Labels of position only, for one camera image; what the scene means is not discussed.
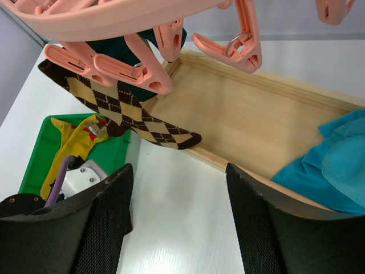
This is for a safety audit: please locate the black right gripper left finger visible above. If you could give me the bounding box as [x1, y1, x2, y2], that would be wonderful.
[1, 163, 133, 273]

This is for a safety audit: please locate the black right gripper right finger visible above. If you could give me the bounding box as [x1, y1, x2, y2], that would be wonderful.
[226, 163, 364, 273]

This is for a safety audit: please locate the brown argyle sock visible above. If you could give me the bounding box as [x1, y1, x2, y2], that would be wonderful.
[38, 59, 202, 150]
[124, 211, 133, 236]

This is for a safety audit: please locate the green reindeer sock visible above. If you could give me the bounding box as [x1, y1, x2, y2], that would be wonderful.
[85, 27, 188, 102]

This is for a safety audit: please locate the pink round clip hanger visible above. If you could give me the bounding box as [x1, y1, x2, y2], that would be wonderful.
[0, 0, 357, 95]

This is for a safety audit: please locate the wooden hanger rack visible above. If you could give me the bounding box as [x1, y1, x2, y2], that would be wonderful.
[144, 50, 364, 206]

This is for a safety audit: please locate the green plastic tray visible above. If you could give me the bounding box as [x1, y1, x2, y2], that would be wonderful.
[19, 113, 131, 195]

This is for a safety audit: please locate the teal cloth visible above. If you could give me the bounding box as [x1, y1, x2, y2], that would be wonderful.
[272, 110, 364, 215]

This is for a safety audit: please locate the yellow sock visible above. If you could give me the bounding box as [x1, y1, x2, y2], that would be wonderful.
[40, 114, 109, 200]

